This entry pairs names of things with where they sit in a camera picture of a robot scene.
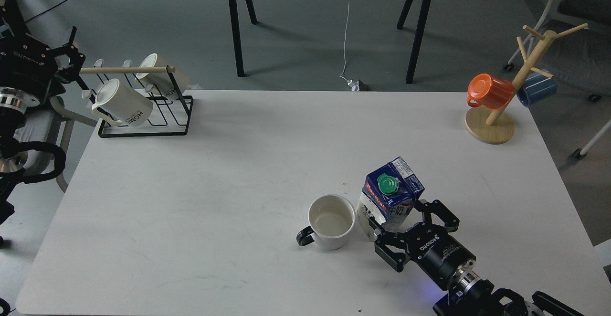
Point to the white mug black handle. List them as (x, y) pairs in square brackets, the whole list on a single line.
[(331, 219)]

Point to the blue white milk carton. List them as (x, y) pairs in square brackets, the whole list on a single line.
[(388, 195)]

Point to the black table legs right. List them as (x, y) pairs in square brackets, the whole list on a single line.
[(418, 36)]

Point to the white power plug adapter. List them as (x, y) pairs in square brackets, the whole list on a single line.
[(356, 85)]

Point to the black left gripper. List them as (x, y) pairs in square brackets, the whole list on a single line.
[(28, 65)]

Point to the cream mug rear on rack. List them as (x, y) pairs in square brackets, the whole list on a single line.
[(162, 81)]

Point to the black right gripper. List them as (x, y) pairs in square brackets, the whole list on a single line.
[(427, 244)]

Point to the blue cup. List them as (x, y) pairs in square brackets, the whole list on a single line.
[(536, 88)]

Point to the black table legs left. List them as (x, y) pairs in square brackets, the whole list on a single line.
[(236, 35)]

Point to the cream mug on rack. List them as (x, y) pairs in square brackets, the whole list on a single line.
[(120, 105), (162, 81)]

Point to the black wire mug rack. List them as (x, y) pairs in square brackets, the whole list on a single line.
[(168, 118)]

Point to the wooden mug tree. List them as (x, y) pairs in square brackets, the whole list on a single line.
[(495, 127)]

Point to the black table legs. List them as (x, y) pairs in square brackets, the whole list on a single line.
[(236, 35), (418, 36)]

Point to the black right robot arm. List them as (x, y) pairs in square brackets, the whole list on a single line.
[(475, 296)]

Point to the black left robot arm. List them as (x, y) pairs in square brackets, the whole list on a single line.
[(14, 153)]

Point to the grey office chair left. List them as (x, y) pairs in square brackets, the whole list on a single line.
[(50, 123)]

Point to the cream mug front on rack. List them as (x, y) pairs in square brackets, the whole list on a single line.
[(120, 105)]

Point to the white chair right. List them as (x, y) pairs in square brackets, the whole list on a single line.
[(581, 60)]

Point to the orange cup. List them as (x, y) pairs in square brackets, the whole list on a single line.
[(489, 91)]

